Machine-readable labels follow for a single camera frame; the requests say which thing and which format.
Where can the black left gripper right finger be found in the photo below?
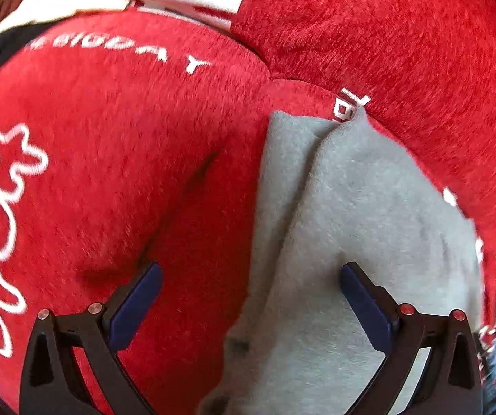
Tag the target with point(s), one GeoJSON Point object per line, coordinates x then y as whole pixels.
{"type": "Point", "coordinates": [450, 382]}

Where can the red printed bed blanket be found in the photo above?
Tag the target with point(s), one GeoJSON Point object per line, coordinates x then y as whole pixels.
{"type": "Point", "coordinates": [136, 136]}

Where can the cream cloth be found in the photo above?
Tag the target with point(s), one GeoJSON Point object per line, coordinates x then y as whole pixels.
{"type": "Point", "coordinates": [34, 12]}

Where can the grey small garment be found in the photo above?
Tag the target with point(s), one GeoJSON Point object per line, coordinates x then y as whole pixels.
{"type": "Point", "coordinates": [330, 193]}

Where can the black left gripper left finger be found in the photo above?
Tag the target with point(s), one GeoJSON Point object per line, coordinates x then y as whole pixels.
{"type": "Point", "coordinates": [51, 381]}

